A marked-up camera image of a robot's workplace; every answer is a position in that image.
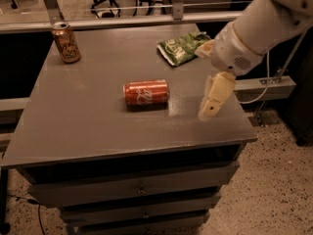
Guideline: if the black floor cable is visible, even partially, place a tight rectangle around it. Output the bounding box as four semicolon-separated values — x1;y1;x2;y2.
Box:
6;193;47;235

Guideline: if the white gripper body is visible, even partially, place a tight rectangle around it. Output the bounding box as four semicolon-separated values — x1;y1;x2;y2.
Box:
210;23;264;76

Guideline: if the grey drawer cabinet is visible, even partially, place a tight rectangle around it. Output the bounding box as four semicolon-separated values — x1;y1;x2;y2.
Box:
2;24;256;235

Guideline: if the metal railing frame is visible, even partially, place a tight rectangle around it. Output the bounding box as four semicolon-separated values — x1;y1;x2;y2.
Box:
0;0;251;32

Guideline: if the red coke can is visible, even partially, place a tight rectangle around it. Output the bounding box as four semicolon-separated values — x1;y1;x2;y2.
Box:
123;79;169;106

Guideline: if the green chip bag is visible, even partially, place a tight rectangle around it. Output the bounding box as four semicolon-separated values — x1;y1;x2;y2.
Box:
156;32;210;67

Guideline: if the gold soda can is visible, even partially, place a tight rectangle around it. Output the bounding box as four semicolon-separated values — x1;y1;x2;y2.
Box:
52;22;81;64

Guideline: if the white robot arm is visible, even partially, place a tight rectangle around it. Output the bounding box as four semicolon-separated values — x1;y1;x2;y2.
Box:
195;0;313;120

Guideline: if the white cable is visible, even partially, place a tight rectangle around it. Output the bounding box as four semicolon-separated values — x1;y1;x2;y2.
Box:
238;49;272;105

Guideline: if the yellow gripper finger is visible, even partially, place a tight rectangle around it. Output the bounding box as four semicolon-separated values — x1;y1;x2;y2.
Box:
195;40;214;58
198;71;236;121

